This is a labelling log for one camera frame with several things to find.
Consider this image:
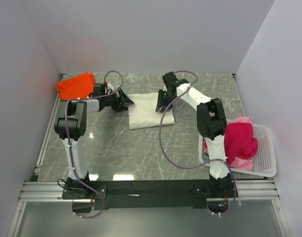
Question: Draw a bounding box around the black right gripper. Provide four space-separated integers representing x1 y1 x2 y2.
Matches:
155 89 176 114

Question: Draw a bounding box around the cream white t shirt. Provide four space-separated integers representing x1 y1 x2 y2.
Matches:
128 93 162 130

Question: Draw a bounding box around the light pink t shirt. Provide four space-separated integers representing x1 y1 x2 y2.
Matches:
202 117 255 172

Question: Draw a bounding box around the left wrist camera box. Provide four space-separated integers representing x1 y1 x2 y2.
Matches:
104 81 115 93

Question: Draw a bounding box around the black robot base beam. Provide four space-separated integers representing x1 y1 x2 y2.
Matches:
62 179 237 213

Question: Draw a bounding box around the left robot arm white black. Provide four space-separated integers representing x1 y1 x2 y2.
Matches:
54 82 134 198

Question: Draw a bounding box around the white plastic laundry basket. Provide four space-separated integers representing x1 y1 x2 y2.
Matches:
198 119 277 179

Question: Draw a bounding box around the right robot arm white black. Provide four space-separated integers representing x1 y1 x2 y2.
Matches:
155 72 231 197

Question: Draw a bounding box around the aluminium frame rail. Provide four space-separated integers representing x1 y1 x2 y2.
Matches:
18 182 63 202

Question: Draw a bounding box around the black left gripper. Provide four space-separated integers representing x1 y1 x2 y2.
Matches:
103 87 134 113

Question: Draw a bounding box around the folded orange t shirt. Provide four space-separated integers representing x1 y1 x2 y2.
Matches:
56 72 95 100

